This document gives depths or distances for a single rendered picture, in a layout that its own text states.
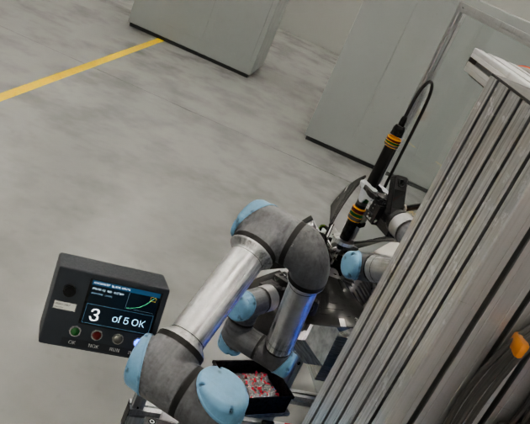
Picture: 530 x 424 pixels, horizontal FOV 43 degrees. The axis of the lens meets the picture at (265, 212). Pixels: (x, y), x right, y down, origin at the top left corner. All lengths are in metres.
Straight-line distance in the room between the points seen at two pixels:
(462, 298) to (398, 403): 0.18
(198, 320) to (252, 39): 7.83
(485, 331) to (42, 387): 2.47
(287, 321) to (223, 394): 0.39
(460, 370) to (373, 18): 6.60
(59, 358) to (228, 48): 6.53
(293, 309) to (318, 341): 0.54
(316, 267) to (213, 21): 7.81
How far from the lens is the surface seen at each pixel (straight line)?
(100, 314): 1.63
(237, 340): 1.86
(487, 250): 0.85
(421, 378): 0.93
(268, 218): 1.57
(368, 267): 1.74
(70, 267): 1.59
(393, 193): 1.93
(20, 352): 3.28
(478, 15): 3.28
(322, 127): 7.61
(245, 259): 1.53
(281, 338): 1.76
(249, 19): 9.13
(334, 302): 2.04
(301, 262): 1.56
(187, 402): 1.40
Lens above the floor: 2.12
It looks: 23 degrees down
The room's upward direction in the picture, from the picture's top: 24 degrees clockwise
